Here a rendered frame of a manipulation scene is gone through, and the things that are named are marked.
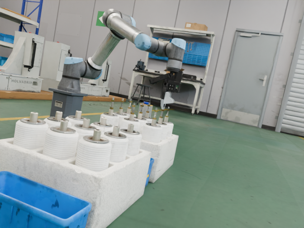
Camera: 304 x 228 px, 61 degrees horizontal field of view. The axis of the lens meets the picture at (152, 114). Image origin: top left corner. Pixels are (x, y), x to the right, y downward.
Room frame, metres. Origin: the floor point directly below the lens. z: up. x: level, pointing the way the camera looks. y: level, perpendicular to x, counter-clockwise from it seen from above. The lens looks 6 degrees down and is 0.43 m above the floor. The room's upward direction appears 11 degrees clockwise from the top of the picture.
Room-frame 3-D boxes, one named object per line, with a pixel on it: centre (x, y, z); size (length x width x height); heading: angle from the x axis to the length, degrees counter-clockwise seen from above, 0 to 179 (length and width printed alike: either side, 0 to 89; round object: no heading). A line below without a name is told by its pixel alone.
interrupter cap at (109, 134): (0.85, 0.11, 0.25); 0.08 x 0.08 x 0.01
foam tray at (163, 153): (1.40, 0.06, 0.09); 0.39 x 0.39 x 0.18; 73
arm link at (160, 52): (1.41, 0.02, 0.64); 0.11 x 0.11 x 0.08; 49
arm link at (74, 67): (1.75, 0.58, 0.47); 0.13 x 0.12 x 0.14; 139
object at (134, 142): (0.96, 0.07, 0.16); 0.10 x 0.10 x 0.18
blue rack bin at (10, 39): (6.02, 3.67, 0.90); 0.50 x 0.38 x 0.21; 70
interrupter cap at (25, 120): (0.82, 0.37, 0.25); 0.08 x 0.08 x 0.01
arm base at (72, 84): (1.75, 0.58, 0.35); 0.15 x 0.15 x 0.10
